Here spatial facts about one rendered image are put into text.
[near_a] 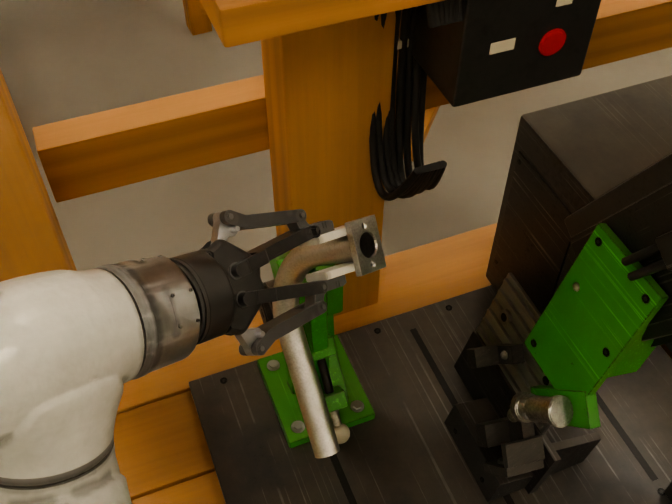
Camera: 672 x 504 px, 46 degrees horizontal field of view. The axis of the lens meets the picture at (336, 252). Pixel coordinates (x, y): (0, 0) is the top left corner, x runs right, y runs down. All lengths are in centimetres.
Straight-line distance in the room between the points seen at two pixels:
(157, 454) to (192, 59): 242
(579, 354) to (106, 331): 59
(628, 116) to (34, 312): 83
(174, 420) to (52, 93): 231
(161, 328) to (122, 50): 297
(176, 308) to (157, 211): 214
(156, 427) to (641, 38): 94
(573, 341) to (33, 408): 64
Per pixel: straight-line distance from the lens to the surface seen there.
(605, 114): 113
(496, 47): 89
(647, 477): 120
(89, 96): 330
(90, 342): 56
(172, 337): 61
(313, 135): 100
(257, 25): 73
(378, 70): 98
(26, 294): 56
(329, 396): 106
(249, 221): 70
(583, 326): 96
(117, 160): 106
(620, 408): 124
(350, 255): 79
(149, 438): 120
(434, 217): 268
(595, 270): 94
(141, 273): 61
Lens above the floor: 191
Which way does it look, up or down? 48 degrees down
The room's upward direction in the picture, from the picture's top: straight up
